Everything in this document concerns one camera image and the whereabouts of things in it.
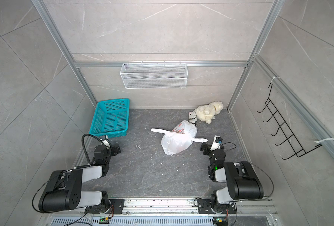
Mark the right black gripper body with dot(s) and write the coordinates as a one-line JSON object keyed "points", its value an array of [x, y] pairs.
{"points": [[208, 150]]}

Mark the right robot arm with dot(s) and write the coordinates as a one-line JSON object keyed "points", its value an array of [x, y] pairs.
{"points": [[240, 178]]}

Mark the white wire mesh shelf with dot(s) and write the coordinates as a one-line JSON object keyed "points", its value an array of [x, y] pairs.
{"points": [[154, 75]]}

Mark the teal plastic basket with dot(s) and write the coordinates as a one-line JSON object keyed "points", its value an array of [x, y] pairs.
{"points": [[111, 118]]}

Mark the white plush toy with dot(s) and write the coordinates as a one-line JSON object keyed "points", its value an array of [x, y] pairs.
{"points": [[207, 113]]}

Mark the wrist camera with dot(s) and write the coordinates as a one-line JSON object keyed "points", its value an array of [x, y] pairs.
{"points": [[216, 142], [105, 141]]}

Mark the white printed plastic bag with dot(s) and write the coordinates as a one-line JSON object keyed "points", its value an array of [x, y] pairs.
{"points": [[180, 138]]}

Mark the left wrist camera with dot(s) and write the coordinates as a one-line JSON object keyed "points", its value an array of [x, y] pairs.
{"points": [[105, 141]]}

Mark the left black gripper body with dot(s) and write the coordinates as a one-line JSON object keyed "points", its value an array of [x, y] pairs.
{"points": [[113, 152]]}

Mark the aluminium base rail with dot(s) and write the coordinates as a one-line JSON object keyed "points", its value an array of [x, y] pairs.
{"points": [[170, 211]]}

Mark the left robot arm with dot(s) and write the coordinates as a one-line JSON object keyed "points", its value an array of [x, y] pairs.
{"points": [[63, 191]]}

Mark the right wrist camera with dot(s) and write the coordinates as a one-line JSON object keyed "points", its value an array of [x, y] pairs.
{"points": [[216, 142]]}

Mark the black wire hook rack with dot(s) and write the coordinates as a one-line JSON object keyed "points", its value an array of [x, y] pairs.
{"points": [[284, 129]]}

